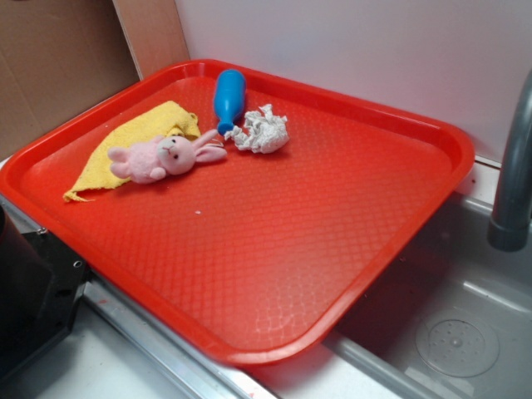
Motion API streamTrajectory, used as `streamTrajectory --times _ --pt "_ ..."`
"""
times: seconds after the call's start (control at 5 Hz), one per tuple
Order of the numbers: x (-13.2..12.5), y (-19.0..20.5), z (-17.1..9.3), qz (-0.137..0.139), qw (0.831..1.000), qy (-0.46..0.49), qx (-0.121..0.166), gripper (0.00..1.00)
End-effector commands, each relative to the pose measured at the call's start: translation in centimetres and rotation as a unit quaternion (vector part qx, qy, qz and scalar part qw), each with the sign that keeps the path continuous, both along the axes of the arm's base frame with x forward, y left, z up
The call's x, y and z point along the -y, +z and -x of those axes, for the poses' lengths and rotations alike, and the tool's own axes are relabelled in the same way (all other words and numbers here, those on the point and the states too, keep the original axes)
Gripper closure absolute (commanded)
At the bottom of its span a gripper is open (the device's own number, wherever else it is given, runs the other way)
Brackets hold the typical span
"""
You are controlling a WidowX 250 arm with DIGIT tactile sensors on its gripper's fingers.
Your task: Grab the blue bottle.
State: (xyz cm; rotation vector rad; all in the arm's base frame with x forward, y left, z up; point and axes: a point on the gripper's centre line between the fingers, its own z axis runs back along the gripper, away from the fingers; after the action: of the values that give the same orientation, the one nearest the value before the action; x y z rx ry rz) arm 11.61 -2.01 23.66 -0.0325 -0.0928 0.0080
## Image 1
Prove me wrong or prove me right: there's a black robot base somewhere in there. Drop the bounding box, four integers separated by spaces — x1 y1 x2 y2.
1 209 89 382

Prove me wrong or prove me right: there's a blue plastic bottle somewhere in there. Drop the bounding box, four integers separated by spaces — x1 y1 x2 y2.
213 69 246 135

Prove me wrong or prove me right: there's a red plastic tray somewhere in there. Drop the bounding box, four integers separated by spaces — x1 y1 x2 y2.
1 60 475 366

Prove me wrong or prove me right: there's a crumpled white paper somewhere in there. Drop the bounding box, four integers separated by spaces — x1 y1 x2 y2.
223 104 290 154

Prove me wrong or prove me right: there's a pink plush bunny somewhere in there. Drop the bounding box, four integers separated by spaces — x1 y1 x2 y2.
107 130 227 184

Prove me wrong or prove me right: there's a yellow cloth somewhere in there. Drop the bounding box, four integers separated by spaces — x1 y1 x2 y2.
62 100 202 204

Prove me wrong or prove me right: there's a grey sink basin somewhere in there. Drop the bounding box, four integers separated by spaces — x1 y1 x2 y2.
253 195 531 398

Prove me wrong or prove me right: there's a grey faucet spout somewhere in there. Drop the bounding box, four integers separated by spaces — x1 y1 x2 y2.
488 75 531 252

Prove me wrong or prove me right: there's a brown cardboard panel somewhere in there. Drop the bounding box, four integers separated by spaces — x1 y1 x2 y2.
1 1 190 159

